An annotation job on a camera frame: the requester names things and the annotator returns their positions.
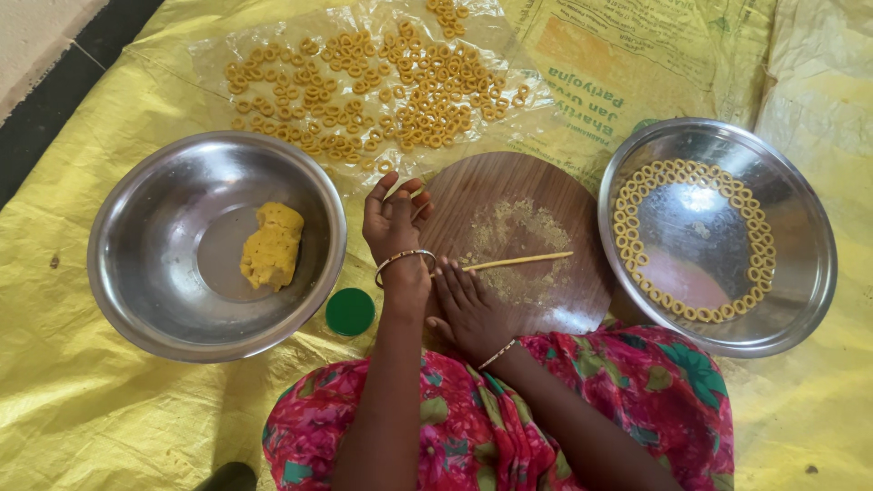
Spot person's right hand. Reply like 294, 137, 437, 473
426, 256, 511, 366

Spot person's left hand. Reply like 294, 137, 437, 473
361, 170, 436, 266

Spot thin yellow dough strand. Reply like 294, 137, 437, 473
430, 251, 575, 278

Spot gold bangle on left wrist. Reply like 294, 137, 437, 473
374, 249, 438, 289

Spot gold bangle on wrist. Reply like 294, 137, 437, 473
374, 249, 438, 289
477, 338, 520, 372

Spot gold bangle on right wrist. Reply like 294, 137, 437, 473
477, 338, 520, 372

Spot green round lid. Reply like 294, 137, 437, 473
325, 287, 376, 338

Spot pink floral garment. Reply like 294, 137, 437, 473
262, 321, 736, 491

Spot yellow dough crumbs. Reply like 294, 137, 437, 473
460, 198, 575, 305

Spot yellow dough lump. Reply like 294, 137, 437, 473
239, 201, 306, 293

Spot round wooden rolling board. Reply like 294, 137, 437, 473
415, 151, 615, 337

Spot spread heap of dough rings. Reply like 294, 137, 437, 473
223, 0, 532, 174

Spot circle of dough rings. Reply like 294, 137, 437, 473
612, 158, 779, 324

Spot deep steel bowl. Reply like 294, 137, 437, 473
87, 131, 348, 364

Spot clear plastic sheet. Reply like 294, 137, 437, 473
186, 0, 570, 202

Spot printed yellow woven sack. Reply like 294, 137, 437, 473
501, 0, 780, 195

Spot dark rounded object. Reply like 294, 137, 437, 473
194, 461, 259, 491

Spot wide steel plate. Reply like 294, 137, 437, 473
597, 117, 839, 360

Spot yellow woven floor mat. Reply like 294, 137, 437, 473
0, 0, 873, 491

